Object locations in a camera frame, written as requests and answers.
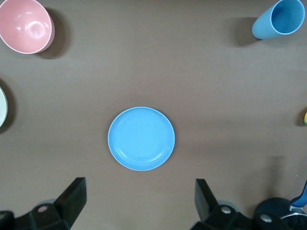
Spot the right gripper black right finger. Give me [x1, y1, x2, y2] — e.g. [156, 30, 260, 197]
[190, 178, 283, 230]

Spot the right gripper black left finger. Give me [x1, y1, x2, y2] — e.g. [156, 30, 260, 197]
[0, 177, 87, 230]

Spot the blue shallow bowl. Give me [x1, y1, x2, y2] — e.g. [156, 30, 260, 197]
[107, 106, 176, 171]

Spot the beige shallow bowl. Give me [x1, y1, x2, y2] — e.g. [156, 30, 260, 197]
[0, 86, 9, 127]

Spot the brown table cloth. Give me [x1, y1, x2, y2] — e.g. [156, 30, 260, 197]
[0, 0, 307, 230]

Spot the pink deep bowl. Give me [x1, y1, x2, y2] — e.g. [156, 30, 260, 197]
[0, 0, 55, 54]

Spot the blue plastic cup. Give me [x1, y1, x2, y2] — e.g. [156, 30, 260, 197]
[251, 0, 306, 40]

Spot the black pot with blue handle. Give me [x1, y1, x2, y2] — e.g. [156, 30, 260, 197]
[255, 179, 307, 230]

